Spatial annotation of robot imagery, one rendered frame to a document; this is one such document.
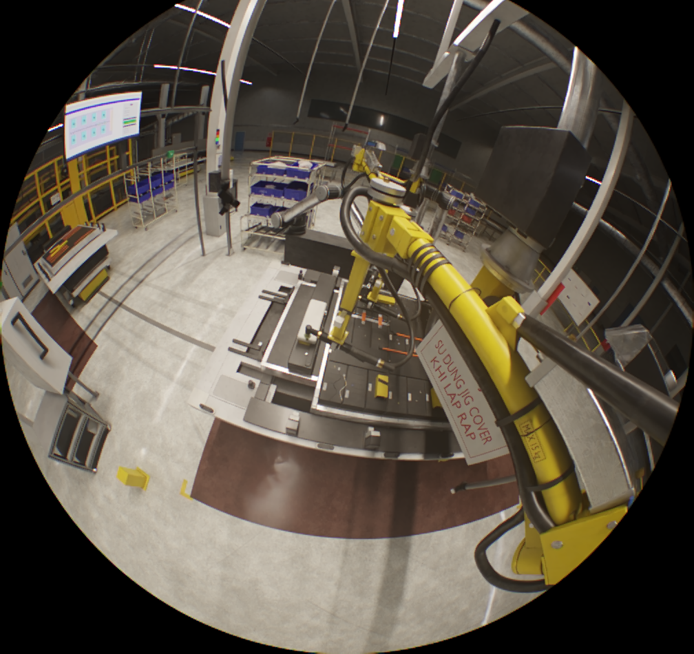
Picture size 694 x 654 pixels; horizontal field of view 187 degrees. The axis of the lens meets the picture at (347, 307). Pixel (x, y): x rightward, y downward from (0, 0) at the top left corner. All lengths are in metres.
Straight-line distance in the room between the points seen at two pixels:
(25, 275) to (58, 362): 6.45
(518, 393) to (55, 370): 2.54
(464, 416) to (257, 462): 1.98
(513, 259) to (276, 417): 1.35
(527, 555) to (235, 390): 1.55
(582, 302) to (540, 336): 8.66
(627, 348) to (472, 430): 0.34
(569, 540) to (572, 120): 0.67
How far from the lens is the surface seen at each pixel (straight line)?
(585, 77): 0.62
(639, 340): 0.29
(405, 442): 1.54
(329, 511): 2.28
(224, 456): 2.32
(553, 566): 0.49
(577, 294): 9.07
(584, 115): 0.57
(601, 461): 0.34
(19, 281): 8.68
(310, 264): 3.05
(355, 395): 1.35
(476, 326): 0.35
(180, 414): 2.57
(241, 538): 2.40
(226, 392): 1.53
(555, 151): 0.40
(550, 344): 0.29
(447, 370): 0.50
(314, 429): 1.38
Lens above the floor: 2.22
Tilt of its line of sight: 43 degrees down
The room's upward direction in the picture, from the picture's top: 18 degrees clockwise
